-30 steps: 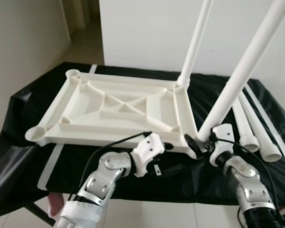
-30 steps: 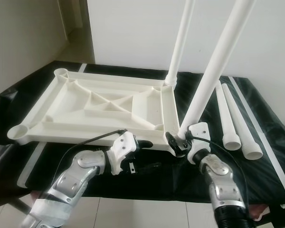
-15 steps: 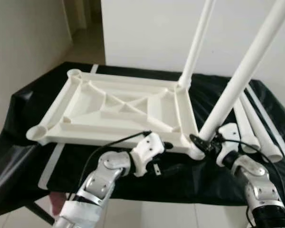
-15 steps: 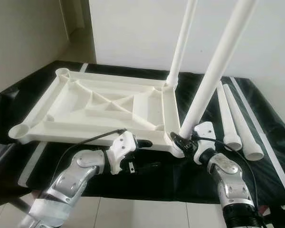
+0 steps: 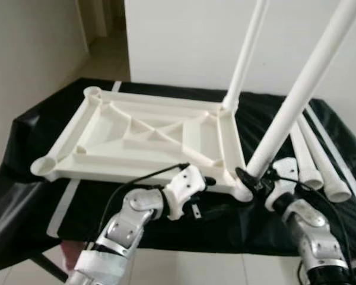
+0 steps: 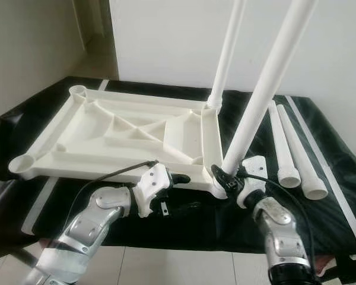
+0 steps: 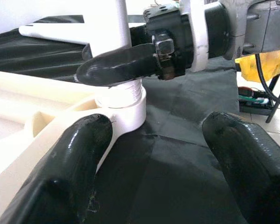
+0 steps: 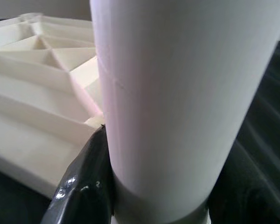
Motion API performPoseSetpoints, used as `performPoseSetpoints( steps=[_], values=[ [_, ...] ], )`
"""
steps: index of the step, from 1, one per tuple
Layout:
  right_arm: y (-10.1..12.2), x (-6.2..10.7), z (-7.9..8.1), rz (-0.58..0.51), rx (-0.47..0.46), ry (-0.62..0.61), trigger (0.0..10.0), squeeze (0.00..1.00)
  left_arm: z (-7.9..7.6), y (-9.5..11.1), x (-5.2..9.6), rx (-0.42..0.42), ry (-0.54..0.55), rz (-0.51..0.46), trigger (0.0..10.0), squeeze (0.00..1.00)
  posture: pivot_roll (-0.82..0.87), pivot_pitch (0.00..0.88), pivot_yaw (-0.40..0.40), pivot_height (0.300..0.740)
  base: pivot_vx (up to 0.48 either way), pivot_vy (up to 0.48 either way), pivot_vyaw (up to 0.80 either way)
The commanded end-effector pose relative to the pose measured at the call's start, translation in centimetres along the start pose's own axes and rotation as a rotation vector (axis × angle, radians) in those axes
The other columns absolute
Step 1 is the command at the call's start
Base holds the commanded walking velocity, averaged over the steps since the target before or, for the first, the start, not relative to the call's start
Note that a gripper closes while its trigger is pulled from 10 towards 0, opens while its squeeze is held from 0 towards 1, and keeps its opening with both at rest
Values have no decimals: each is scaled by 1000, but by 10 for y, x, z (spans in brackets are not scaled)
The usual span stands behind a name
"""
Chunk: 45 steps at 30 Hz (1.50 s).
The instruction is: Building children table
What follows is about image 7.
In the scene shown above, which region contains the black metal stand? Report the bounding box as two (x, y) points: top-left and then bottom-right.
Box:
(265, 69), (280, 124)

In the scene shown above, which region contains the white plastic table top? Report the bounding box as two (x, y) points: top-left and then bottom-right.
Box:
(0, 70), (147, 187)

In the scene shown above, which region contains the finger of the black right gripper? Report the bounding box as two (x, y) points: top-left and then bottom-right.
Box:
(76, 43), (159, 87)

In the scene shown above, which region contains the yellow plastic bag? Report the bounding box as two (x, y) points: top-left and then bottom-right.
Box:
(234, 49), (280, 84)

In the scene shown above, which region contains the white plastic table leg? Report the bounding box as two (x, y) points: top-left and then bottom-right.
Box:
(18, 22), (91, 46)
(83, 0), (145, 109)

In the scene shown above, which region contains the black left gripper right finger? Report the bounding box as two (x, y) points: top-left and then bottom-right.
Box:
(202, 111), (280, 224)

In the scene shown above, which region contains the black table cloth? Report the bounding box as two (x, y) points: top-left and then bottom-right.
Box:
(0, 15), (280, 224)

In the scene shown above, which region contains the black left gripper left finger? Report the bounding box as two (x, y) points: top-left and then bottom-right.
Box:
(0, 113), (114, 224)

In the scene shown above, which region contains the black box with coloured items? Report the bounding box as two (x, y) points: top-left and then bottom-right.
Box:
(237, 86), (275, 115)

